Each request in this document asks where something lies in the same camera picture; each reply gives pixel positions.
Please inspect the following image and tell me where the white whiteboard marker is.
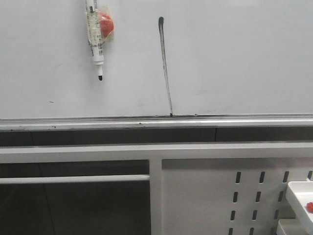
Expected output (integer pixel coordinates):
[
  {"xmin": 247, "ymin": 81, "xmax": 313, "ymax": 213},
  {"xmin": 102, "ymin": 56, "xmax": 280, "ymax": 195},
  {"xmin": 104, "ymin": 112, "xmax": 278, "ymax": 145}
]
[{"xmin": 84, "ymin": 0, "xmax": 104, "ymax": 81}]

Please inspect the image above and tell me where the red round magnet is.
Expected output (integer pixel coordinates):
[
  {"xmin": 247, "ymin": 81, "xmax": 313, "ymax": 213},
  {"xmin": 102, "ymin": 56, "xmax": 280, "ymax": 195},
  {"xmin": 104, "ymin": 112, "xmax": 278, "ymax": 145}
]
[{"xmin": 99, "ymin": 12, "xmax": 114, "ymax": 39}]

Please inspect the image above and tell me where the white whiteboard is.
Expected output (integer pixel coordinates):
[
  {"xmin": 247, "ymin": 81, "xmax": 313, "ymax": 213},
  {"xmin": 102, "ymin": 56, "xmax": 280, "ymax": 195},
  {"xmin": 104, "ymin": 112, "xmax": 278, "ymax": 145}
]
[{"xmin": 0, "ymin": 0, "xmax": 313, "ymax": 119}]

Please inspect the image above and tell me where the aluminium whiteboard tray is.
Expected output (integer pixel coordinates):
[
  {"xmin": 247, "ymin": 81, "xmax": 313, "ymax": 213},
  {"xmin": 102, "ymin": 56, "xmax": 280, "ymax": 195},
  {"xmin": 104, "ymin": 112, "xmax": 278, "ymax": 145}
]
[{"xmin": 0, "ymin": 114, "xmax": 313, "ymax": 132}]

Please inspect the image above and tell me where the white perforated pegboard panel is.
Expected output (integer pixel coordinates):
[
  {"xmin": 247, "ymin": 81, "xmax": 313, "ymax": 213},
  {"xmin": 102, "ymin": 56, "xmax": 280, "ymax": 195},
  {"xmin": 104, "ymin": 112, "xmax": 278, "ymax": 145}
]
[{"xmin": 162, "ymin": 158, "xmax": 313, "ymax": 235}]

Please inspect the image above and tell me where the white plastic bin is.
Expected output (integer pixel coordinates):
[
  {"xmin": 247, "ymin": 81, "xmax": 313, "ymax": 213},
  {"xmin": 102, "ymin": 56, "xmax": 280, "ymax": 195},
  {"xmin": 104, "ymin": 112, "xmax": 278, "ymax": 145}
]
[
  {"xmin": 286, "ymin": 181, "xmax": 313, "ymax": 235},
  {"xmin": 276, "ymin": 219, "xmax": 304, "ymax": 235}
]

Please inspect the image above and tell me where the lower white plastic bin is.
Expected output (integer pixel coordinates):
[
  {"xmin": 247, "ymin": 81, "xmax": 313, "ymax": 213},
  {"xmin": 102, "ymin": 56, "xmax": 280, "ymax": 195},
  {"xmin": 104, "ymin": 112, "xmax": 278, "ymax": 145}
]
[{"xmin": 276, "ymin": 219, "xmax": 304, "ymax": 235}]

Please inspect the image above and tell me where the small red object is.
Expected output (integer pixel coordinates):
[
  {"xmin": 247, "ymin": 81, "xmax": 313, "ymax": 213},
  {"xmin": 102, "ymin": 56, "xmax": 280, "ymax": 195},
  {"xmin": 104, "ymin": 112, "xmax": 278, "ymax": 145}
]
[{"xmin": 306, "ymin": 202, "xmax": 313, "ymax": 213}]

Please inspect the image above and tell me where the white metal frame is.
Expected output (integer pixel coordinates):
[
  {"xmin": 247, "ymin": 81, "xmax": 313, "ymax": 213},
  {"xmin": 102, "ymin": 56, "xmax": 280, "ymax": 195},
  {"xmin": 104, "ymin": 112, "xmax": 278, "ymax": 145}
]
[{"xmin": 0, "ymin": 142, "xmax": 313, "ymax": 235}]

